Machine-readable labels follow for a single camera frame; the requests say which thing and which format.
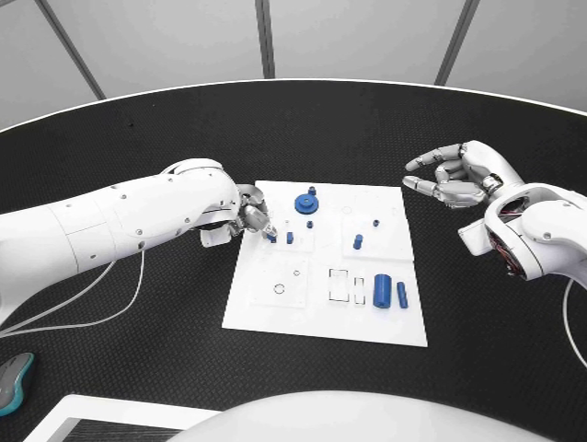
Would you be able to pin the white task board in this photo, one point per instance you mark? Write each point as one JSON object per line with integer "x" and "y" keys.
{"x": 317, "y": 310}

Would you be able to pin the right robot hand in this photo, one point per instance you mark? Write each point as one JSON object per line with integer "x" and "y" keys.
{"x": 477, "y": 162}

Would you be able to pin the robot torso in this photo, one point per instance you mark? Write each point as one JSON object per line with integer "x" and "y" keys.
{"x": 363, "y": 417}

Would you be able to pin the blue gear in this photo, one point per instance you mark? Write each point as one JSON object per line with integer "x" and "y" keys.
{"x": 304, "y": 203}

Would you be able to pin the white flat frame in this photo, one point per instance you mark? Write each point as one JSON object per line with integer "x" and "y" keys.
{"x": 108, "y": 409}

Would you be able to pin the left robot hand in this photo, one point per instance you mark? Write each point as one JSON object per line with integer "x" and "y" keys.
{"x": 254, "y": 216}

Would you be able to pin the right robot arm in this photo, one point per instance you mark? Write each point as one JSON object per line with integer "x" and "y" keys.
{"x": 552, "y": 234}

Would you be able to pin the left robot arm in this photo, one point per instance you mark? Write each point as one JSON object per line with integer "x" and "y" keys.
{"x": 124, "y": 221}

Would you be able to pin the slim long blue cylinder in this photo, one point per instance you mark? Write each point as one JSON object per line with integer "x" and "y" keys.
{"x": 401, "y": 295}

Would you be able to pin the grey and teal computer mouse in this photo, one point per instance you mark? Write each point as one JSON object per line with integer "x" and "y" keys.
{"x": 9, "y": 385}

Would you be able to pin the thick blue cylinder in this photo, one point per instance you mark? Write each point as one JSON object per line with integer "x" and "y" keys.
{"x": 382, "y": 290}

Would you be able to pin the short blue cylinder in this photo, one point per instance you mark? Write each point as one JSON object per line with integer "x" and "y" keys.
{"x": 356, "y": 241}

